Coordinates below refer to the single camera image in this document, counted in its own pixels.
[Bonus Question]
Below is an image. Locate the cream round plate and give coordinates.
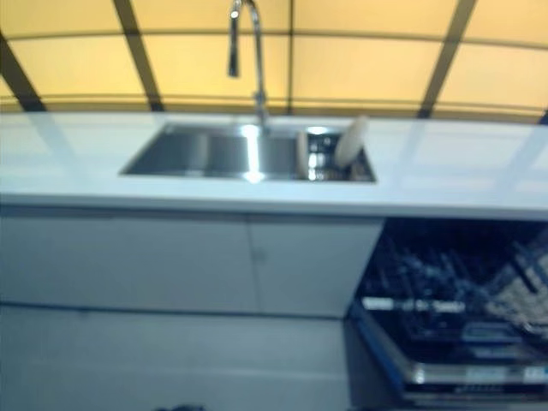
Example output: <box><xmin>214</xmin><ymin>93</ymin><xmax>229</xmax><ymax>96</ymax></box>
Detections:
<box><xmin>335</xmin><ymin>115</ymin><xmax>370</xmax><ymax>166</ymax></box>
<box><xmin>296</xmin><ymin>130</ymin><xmax>311</xmax><ymax>180</ymax></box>

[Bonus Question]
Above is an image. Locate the built-in dishwasher with open door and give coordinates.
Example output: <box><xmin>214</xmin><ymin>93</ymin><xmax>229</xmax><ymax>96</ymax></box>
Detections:
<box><xmin>345</xmin><ymin>216</ymin><xmax>548</xmax><ymax>406</ymax></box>

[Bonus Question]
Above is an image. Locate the black and chrome sink rack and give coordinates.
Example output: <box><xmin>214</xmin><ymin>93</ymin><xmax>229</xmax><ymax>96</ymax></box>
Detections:
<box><xmin>298</xmin><ymin>125</ymin><xmax>376</xmax><ymax>183</ymax></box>

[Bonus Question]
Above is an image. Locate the stainless steel kitchen sink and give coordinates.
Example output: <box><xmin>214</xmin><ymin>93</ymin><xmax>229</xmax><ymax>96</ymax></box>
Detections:
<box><xmin>118</xmin><ymin>121</ymin><xmax>378</xmax><ymax>183</ymax></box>

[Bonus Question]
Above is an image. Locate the wide white cabinet door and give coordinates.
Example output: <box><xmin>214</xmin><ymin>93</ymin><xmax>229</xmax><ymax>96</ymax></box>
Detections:
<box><xmin>0</xmin><ymin>205</ymin><xmax>259</xmax><ymax>314</ymax></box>

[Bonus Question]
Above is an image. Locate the chrome gooseneck kitchen faucet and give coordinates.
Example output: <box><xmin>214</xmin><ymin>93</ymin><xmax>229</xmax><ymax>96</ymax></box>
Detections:
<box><xmin>226</xmin><ymin>0</ymin><xmax>273</xmax><ymax>134</ymax></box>

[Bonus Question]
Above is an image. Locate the yellow window with dark frame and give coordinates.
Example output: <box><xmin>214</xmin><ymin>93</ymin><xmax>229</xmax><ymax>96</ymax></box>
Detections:
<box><xmin>0</xmin><ymin>0</ymin><xmax>548</xmax><ymax>126</ymax></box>

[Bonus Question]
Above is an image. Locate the black wire dishwasher rack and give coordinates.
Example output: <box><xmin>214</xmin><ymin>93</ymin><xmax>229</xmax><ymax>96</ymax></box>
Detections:
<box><xmin>363</xmin><ymin>230</ymin><xmax>548</xmax><ymax>343</ymax></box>

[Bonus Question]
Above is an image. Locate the silver wire dishwasher rack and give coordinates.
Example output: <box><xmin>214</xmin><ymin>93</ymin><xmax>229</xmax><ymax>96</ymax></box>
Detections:
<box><xmin>483</xmin><ymin>239</ymin><xmax>548</xmax><ymax>313</ymax></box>

